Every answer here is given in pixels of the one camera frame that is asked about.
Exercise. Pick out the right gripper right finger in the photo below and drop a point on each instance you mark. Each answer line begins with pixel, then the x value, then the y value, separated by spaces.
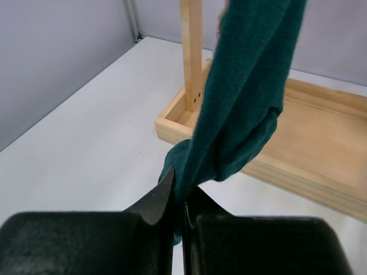
pixel 201 211

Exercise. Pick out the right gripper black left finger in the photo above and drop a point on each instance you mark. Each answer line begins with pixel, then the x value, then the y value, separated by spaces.
pixel 156 206

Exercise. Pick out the wooden clothes rack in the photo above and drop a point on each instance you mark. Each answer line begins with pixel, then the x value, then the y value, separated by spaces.
pixel 318 150

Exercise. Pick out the dark green patterned sock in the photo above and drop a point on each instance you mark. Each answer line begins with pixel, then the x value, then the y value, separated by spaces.
pixel 243 95

